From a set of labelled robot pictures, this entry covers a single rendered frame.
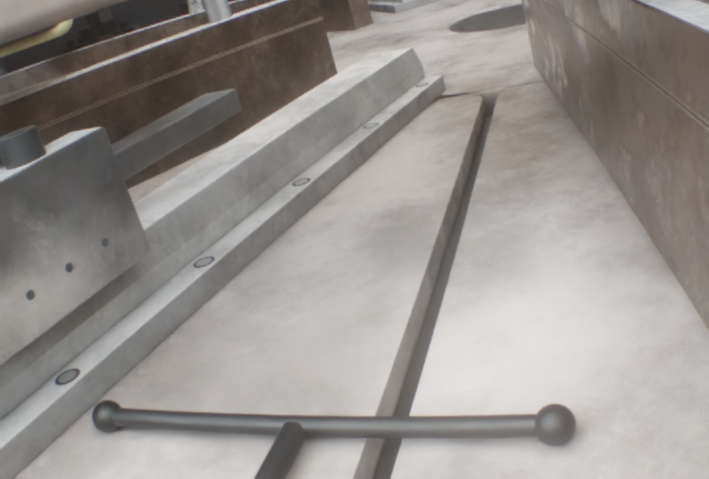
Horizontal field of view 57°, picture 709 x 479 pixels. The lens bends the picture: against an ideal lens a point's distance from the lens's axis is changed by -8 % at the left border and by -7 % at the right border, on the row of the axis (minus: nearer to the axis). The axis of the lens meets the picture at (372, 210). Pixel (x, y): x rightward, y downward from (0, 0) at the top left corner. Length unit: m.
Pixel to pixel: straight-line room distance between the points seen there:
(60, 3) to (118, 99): 1.18
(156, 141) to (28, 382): 0.51
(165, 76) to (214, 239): 0.94
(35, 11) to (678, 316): 0.95
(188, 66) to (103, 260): 1.25
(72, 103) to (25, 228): 1.15
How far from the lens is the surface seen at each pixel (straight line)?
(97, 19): 4.76
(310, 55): 2.48
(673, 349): 0.88
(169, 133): 1.36
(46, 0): 1.02
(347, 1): 4.08
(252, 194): 1.46
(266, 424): 0.86
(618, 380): 0.84
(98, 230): 1.07
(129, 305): 1.22
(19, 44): 3.27
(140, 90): 2.18
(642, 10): 0.90
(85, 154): 1.07
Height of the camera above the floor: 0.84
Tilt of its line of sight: 22 degrees down
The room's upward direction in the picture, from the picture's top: 15 degrees counter-clockwise
